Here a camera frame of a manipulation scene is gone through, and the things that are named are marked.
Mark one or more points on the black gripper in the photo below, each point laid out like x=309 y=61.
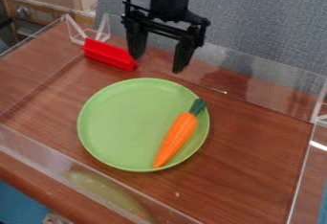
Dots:
x=185 y=27

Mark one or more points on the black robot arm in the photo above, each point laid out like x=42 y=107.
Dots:
x=169 y=7

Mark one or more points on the green round plate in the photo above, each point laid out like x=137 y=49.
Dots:
x=124 y=122

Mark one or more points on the orange toy carrot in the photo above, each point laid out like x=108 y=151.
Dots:
x=180 y=133

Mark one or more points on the red plastic block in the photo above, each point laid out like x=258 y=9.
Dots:
x=109 y=54

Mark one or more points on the clear acrylic triangular bracket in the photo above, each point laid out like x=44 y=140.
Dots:
x=81 y=33

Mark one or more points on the clear acrylic enclosure wall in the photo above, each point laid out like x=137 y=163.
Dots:
x=249 y=176

